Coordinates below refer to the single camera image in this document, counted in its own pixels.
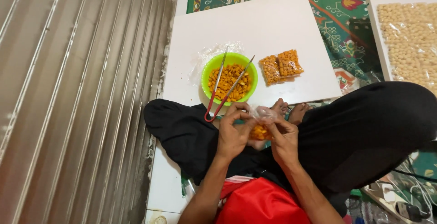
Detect person's left hand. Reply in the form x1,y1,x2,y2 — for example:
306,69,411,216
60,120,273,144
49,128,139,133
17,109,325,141
217,102,259,160

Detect person's right hand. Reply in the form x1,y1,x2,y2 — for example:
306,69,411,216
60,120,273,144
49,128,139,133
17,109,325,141
265,116,300,166

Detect small clear plastic bag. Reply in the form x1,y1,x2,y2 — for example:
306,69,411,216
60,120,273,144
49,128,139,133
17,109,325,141
247,105,279,141

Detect orange snacks in small bag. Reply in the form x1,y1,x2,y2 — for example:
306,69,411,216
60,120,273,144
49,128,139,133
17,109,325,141
249,125,273,141

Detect person's bare foot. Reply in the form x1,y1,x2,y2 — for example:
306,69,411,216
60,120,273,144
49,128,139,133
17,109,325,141
271,98,289,117
288,102,312,126

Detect heap of orange snack pieces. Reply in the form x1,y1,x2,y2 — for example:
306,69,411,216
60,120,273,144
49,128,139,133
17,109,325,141
208,64,252,102

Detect person's red shirt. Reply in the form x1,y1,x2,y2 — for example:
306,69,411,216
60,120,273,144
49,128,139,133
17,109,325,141
214,176,312,224

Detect green plastic bowl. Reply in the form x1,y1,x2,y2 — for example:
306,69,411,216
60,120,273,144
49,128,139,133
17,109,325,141
201,52,259,106

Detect person's black trousers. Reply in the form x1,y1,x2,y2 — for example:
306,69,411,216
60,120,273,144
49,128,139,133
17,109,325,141
143,81,437,197

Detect sealed orange snack packet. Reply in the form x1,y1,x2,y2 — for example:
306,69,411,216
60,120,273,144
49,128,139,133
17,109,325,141
258,55,282,87
277,49,304,78

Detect pile of empty clear bags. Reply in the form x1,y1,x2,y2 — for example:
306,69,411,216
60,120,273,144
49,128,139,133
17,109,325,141
188,41,245,85

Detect white board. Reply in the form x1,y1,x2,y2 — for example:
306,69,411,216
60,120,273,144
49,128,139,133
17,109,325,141
163,0,343,116

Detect green patterned carpet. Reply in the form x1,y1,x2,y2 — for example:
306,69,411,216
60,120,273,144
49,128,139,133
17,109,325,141
180,0,437,197

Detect metal roller shutter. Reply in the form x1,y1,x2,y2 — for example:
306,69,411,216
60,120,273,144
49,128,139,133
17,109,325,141
0,0,180,224

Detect white tray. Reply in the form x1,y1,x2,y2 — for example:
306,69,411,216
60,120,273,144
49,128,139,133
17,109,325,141
367,0,437,97

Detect large clear bag of peanuts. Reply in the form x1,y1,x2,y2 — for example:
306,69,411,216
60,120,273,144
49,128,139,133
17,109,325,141
376,2,437,95

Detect metal tongs with red handle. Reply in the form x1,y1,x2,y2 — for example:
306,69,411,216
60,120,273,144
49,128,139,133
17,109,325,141
204,45,256,123

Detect heap of cables and plastic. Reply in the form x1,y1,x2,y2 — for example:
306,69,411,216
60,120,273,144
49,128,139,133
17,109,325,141
343,149,437,224

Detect black cable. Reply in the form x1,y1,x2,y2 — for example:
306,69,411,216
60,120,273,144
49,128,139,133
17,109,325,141
392,169,437,183

